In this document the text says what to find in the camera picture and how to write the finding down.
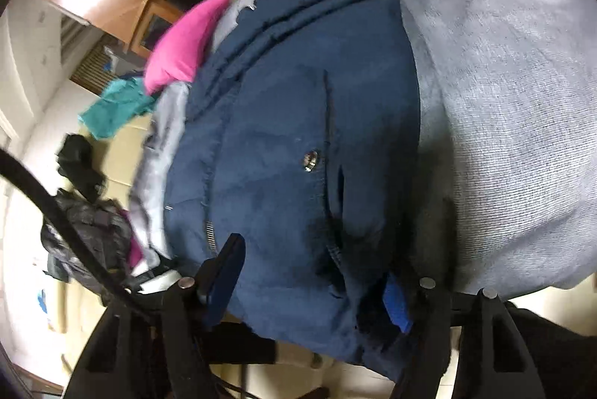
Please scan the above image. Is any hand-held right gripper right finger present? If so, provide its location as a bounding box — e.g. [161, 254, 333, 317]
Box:
[382, 275, 546, 399]

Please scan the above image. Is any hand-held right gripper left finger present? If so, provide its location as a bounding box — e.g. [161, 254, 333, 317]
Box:
[70, 233, 246, 399]

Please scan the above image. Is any navy blue puffer jacket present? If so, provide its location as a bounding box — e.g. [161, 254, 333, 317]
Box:
[163, 0, 451, 386]

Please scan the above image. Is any pink cloth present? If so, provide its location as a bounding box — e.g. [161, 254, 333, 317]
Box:
[127, 236, 145, 267]

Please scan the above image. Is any dark grey puffer garment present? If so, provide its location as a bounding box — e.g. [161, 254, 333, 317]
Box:
[41, 193, 136, 304]

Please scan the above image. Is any black cloth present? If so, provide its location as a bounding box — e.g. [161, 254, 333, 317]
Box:
[55, 134, 107, 200]

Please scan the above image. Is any teal cloth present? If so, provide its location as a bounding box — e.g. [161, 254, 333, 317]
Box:
[78, 78, 157, 141]

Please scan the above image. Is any pink pillow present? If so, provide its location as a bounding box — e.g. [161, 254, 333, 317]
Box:
[144, 0, 236, 96]

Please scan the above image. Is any wooden lattice door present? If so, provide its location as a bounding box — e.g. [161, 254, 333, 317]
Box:
[70, 42, 122, 97]

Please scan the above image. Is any wooden cabinet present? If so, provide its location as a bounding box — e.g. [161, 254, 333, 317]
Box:
[128, 0, 206, 57]

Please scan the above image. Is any black cable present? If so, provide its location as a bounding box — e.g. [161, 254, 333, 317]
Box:
[0, 147, 141, 302]

